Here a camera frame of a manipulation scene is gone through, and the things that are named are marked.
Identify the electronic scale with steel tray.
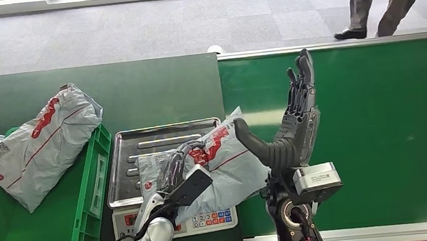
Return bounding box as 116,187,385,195
100,115,240,241

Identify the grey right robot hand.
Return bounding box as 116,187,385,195
227,47,325,177

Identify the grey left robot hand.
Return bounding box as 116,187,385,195
153,139,211,196

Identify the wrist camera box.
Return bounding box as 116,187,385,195
291,161,345,206
164,163,216,210

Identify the green conveyor belt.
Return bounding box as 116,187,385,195
217,37,427,240

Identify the white conveyor roller end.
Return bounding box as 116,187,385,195
206,44,226,56

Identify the grey red-print mailer package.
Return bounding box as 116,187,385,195
0,80,112,217

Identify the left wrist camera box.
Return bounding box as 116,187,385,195
164,163,216,210

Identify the grey red-line mailer package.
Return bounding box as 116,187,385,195
131,104,275,228

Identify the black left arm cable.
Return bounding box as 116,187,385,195
124,203,180,241

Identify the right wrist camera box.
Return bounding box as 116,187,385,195
291,161,345,206

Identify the green plastic crate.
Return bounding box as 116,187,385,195
0,118,121,241

